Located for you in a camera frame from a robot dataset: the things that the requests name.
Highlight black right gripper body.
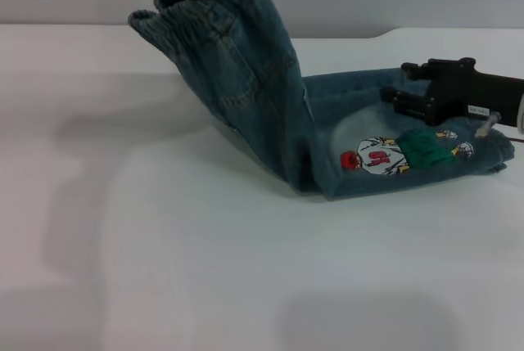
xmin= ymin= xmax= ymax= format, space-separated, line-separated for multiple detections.
xmin=424 ymin=56 xmax=521 ymax=128

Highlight blue denim shorts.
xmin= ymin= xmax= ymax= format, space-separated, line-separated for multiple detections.
xmin=127 ymin=0 xmax=516 ymax=201

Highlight silver plug with red wire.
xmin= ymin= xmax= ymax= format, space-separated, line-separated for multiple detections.
xmin=474 ymin=111 xmax=524 ymax=144

